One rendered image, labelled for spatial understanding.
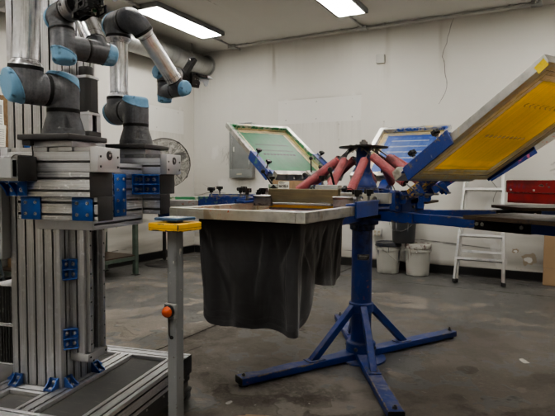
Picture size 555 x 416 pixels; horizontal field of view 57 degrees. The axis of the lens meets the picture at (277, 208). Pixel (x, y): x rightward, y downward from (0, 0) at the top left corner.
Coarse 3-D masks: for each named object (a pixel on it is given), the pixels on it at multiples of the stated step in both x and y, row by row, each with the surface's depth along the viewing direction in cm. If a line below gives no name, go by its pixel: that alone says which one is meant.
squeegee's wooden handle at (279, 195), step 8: (272, 192) 243; (280, 192) 241; (288, 192) 239; (296, 192) 237; (304, 192) 235; (312, 192) 233; (320, 192) 231; (328, 192) 229; (336, 192) 227; (272, 200) 243; (280, 200) 241; (288, 200) 239; (296, 200) 237; (304, 200) 235; (312, 200) 233; (320, 200) 231; (328, 200) 229
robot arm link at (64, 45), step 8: (56, 32) 158; (64, 32) 159; (72, 32) 161; (56, 40) 158; (64, 40) 159; (72, 40) 160; (80, 40) 163; (88, 40) 165; (56, 48) 158; (64, 48) 158; (72, 48) 160; (80, 48) 162; (88, 48) 164; (56, 56) 158; (64, 56) 159; (72, 56) 160; (80, 56) 164; (88, 56) 166; (64, 64) 163; (72, 64) 164
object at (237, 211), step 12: (228, 204) 229; (240, 204) 236; (252, 204) 246; (192, 216) 193; (204, 216) 190; (216, 216) 187; (228, 216) 185; (240, 216) 182; (252, 216) 180; (264, 216) 178; (276, 216) 176; (288, 216) 173; (300, 216) 171; (312, 216) 176; (324, 216) 184; (336, 216) 195; (348, 216) 206
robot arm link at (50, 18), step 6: (54, 6) 157; (48, 12) 160; (54, 12) 158; (48, 18) 160; (54, 18) 158; (60, 18) 158; (48, 24) 162; (54, 24) 158; (60, 24) 158; (66, 24) 159; (72, 24) 161
